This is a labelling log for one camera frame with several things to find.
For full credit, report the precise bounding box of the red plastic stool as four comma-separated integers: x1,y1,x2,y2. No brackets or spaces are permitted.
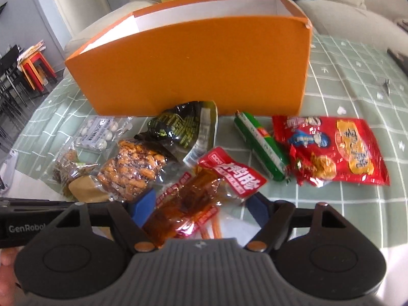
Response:
20,51,58,86

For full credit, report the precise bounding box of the orange plastic stool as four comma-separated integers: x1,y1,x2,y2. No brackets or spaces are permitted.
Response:
22,65,48,92

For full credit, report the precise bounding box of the red snack bag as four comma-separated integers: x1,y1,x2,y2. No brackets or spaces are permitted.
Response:
272,115,390,187

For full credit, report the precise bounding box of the black gold egg packet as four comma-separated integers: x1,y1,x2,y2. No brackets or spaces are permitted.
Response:
134,100,219,166

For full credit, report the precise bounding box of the green wrapped sausage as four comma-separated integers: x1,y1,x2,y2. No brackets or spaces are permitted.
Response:
234,111,289,182

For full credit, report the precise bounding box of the red label spicy snack packet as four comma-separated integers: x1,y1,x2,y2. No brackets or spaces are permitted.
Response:
142,147,267,247

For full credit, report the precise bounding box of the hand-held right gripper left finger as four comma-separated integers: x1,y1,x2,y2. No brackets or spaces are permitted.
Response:
53,189,160,252

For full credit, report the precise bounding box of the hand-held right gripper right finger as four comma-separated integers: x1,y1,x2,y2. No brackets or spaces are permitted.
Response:
244,192,346,252

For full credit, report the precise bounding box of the pile of papers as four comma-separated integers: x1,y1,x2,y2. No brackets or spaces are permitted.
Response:
17,40,47,64

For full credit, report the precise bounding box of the tan snack packet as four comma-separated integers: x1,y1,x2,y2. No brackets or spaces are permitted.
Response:
68,175,109,203

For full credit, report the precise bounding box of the clear packet of white balls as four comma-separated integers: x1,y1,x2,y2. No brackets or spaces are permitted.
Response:
75,116,133,150

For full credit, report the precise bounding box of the brown snack packet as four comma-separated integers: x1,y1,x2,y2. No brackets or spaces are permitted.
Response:
51,148,99,195

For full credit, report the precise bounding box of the person's left hand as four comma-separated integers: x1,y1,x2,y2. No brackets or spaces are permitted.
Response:
0,247,23,297

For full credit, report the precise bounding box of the green checked tablecloth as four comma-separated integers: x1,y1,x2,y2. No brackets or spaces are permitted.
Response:
19,32,408,249

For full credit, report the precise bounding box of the orange cardboard box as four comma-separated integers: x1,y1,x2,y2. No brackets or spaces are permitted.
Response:
64,0,313,117

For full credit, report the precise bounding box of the white appliance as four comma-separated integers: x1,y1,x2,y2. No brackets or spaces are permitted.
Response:
0,149,16,194

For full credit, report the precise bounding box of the clear packet of orange sticks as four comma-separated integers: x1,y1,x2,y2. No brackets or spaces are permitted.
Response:
198,210,265,241

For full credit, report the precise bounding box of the beige sofa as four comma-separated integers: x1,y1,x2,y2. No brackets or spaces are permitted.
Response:
64,0,408,58

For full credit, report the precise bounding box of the orange nut snack packet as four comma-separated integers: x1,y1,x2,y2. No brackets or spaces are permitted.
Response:
97,138,168,202

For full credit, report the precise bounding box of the black dining chair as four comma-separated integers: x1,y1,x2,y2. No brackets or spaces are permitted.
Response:
0,45,29,125

